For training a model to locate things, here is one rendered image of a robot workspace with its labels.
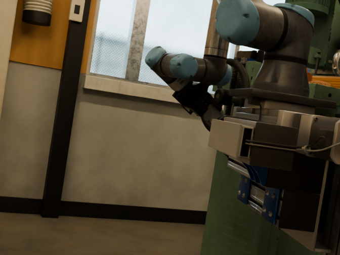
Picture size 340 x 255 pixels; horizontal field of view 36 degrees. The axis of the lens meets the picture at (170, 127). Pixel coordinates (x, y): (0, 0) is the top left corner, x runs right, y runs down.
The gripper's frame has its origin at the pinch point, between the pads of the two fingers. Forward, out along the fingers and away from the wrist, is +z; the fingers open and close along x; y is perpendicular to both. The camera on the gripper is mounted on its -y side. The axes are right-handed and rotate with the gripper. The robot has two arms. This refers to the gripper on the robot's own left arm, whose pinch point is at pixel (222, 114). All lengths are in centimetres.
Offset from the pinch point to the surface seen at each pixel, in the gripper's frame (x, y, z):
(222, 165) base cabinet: -25.5, 7.5, 30.5
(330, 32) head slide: -5, -58, 23
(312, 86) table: 15.8, -25.0, 13.3
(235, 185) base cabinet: -14.8, 12.6, 33.7
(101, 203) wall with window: -142, 49, 56
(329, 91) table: 16.9, -27.8, 19.8
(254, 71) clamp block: -5.8, -22.8, 4.2
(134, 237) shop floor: -102, 53, 64
